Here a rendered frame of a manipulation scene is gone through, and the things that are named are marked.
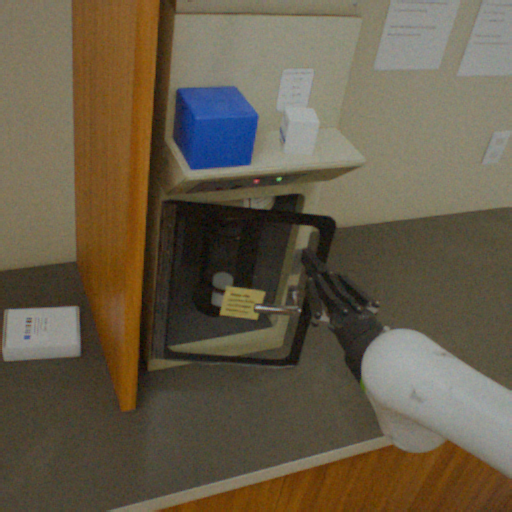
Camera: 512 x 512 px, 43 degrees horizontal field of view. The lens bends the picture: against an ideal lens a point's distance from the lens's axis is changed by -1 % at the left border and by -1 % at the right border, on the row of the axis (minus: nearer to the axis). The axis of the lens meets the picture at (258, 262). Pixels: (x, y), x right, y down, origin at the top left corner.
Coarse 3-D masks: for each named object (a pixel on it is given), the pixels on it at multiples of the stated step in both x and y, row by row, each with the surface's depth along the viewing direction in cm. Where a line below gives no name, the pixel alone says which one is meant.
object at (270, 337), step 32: (192, 224) 117; (224, 224) 117; (256, 224) 118; (288, 224) 118; (320, 224) 118; (192, 256) 121; (224, 256) 122; (256, 256) 122; (288, 256) 122; (320, 256) 123; (192, 288) 126; (224, 288) 127; (256, 288) 127; (288, 288) 127; (192, 320) 132; (224, 320) 132; (256, 320) 133; (288, 320) 133; (192, 352) 138; (224, 352) 138; (256, 352) 138; (288, 352) 139
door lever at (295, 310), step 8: (288, 296) 128; (296, 296) 128; (256, 304) 124; (264, 304) 124; (272, 304) 125; (280, 304) 125; (296, 304) 126; (256, 312) 124; (264, 312) 124; (272, 312) 124; (280, 312) 125; (288, 312) 125; (296, 312) 124
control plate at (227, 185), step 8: (280, 176) 109; (288, 176) 111; (296, 176) 112; (200, 184) 105; (208, 184) 106; (216, 184) 107; (224, 184) 108; (232, 184) 110; (240, 184) 111; (248, 184) 112; (256, 184) 113; (272, 184) 116; (280, 184) 118; (192, 192) 111; (200, 192) 112
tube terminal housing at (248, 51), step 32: (160, 0) 100; (160, 32) 102; (192, 32) 97; (224, 32) 99; (256, 32) 101; (288, 32) 103; (320, 32) 105; (352, 32) 108; (160, 64) 104; (192, 64) 100; (224, 64) 103; (256, 64) 105; (288, 64) 107; (320, 64) 109; (160, 96) 106; (256, 96) 109; (320, 96) 113; (160, 128) 109; (320, 128) 118; (160, 160) 111; (160, 192) 114; (224, 192) 119; (256, 192) 122; (288, 192) 125
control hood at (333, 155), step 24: (168, 144) 106; (264, 144) 110; (336, 144) 114; (168, 168) 107; (216, 168) 102; (240, 168) 103; (264, 168) 104; (288, 168) 106; (312, 168) 108; (336, 168) 111; (168, 192) 110
